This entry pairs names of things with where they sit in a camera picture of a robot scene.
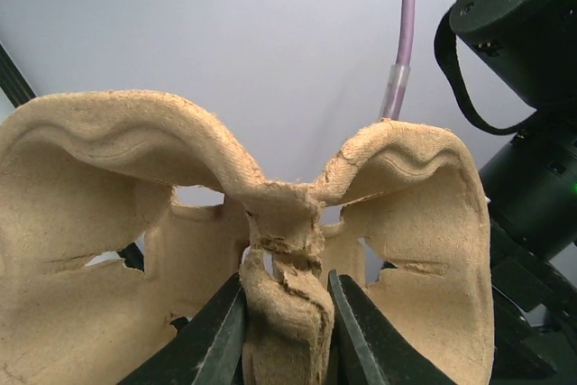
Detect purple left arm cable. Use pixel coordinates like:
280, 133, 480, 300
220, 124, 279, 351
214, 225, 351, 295
379, 0, 425, 121

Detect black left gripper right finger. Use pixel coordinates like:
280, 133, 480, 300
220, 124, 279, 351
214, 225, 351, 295
327, 270, 453, 385

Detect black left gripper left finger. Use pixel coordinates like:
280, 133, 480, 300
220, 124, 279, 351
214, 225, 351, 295
121, 273, 246, 385

